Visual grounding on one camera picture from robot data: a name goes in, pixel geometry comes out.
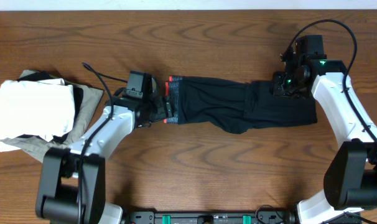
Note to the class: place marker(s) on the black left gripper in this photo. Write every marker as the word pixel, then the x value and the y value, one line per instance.
pixel 163 109

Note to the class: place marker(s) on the dark teal athletic pants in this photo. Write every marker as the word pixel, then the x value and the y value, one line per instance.
pixel 235 107

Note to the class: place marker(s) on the beige folded garment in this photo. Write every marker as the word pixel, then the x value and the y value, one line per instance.
pixel 36 147

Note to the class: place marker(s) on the white folded garment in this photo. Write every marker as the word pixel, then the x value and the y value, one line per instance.
pixel 45 109

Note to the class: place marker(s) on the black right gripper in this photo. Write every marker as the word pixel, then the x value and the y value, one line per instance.
pixel 280 88

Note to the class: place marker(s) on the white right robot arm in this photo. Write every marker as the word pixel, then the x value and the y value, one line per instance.
pixel 350 182

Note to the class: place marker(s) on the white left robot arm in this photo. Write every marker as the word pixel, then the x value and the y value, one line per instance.
pixel 72 182

